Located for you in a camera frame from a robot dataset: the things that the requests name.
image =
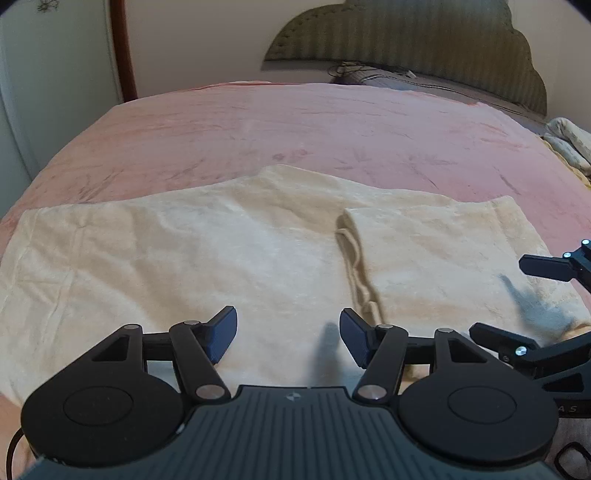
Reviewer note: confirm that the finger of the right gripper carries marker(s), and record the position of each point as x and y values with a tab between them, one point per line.
573	265
512	345

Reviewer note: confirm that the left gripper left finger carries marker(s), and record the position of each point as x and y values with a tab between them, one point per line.
197	347

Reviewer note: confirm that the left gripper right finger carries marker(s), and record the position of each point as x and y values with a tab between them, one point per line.
380	351

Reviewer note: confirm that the cream white fleece pants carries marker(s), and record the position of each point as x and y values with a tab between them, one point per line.
289	249

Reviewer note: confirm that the folded white printed quilt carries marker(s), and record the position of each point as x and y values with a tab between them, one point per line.
571	142

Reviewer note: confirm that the grey striped bed sheet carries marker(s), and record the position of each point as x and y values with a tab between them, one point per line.
406	80

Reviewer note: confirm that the pink fleece blanket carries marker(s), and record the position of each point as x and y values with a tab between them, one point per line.
377	137

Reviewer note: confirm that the olive green padded headboard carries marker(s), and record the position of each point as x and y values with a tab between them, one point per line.
473	43

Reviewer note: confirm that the frosted glass wardrobe door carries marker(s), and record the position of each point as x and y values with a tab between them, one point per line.
58	76

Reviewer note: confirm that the brown wooden door frame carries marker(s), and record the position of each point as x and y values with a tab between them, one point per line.
121	50

